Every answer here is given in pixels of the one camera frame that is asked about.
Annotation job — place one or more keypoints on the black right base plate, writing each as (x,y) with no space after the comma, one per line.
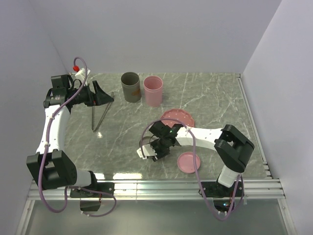
(216,190)

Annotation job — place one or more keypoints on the aluminium mounting rail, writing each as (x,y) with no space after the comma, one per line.
(189,189)

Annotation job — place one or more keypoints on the grey lunch box cup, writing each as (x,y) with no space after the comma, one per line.
(131,87)

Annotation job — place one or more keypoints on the pink lunch box cup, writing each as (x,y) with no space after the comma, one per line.
(153,90)

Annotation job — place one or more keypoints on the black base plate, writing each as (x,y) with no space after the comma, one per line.
(99,190)
(216,190)

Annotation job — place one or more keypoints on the grey round lid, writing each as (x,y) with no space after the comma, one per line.
(146,140)

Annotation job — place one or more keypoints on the pink dotted plate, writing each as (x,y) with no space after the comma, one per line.
(177,114)

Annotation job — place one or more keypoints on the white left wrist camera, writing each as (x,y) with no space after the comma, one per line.
(80,73)

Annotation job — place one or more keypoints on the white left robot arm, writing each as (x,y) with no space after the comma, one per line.
(50,166)

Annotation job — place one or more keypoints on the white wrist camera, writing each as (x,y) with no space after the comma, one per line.
(80,73)
(146,151)

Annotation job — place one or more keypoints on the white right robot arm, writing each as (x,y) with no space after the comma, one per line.
(233,147)

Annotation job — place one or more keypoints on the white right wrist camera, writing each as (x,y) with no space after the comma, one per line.
(146,151)

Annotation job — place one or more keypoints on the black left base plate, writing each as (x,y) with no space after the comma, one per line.
(99,190)

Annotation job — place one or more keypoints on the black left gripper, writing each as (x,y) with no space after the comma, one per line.
(100,97)

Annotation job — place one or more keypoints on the metal tongs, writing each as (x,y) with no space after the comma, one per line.
(94,127)

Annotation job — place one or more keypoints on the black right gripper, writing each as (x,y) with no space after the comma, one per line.
(159,154)

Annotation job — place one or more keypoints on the pink round lid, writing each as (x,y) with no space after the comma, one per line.
(185,162)

